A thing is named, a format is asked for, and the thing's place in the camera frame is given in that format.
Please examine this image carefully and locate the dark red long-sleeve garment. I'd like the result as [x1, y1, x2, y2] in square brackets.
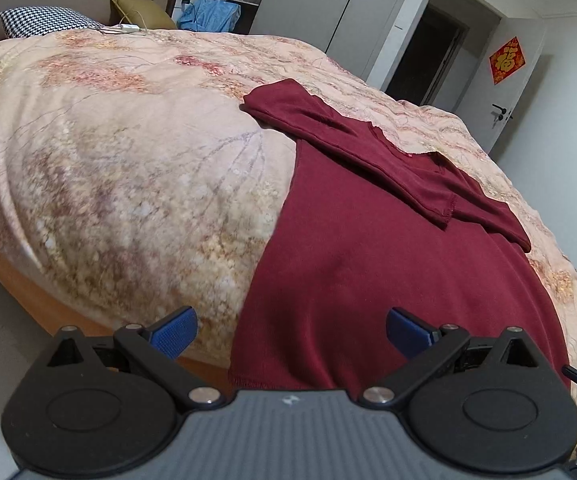
[229, 79, 569, 394]

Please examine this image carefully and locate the blue clothing pile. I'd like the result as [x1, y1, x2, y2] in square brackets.
[177, 0, 241, 32]

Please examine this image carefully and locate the peach floral bed quilt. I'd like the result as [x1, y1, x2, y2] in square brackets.
[0, 27, 577, 449]

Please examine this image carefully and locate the white room door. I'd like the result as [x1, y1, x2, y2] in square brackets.
[455, 18, 546, 153]

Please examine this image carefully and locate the red fu door decoration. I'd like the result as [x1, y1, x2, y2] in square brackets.
[488, 37, 526, 84]

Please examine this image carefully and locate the olive yellow pillow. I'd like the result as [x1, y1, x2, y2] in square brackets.
[110, 0, 177, 29]

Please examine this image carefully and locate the black white checkered pillow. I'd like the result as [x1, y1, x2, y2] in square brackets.
[0, 6, 103, 38]

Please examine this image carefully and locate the black door handle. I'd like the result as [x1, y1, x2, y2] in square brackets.
[493, 104, 512, 128]

